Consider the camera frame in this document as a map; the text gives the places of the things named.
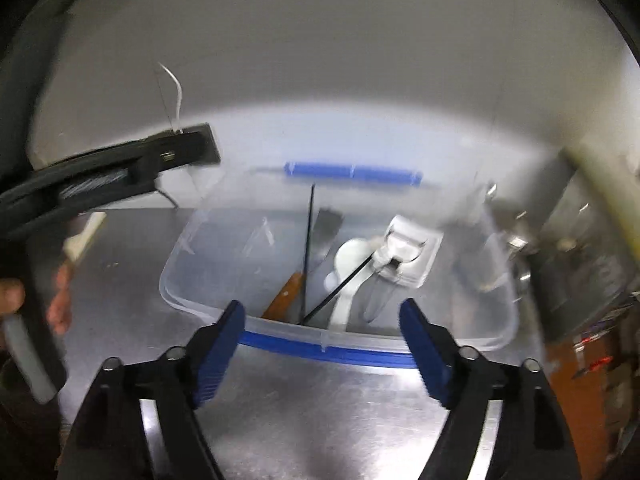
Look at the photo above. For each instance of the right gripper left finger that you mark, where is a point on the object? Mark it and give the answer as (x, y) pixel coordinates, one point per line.
(108, 440)

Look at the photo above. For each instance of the person left hand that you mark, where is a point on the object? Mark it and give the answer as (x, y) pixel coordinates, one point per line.
(59, 314)

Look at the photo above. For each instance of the white rice paddle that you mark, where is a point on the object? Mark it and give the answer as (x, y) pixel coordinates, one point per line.
(352, 264)

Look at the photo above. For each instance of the black chopstick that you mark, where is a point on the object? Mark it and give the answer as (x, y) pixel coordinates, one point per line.
(336, 291)
(303, 283)

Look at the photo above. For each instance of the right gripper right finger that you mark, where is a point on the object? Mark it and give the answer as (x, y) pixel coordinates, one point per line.
(533, 440)

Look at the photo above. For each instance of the white sauce dish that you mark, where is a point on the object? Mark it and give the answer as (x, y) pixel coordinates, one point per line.
(407, 253)

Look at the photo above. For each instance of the black wall socket right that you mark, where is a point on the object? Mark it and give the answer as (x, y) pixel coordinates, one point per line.
(207, 152)

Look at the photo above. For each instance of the wooden handled metal spatula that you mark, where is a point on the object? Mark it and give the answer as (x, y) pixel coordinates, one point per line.
(326, 227)

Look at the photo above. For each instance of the clear plastic storage bin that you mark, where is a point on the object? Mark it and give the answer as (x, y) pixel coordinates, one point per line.
(322, 265)

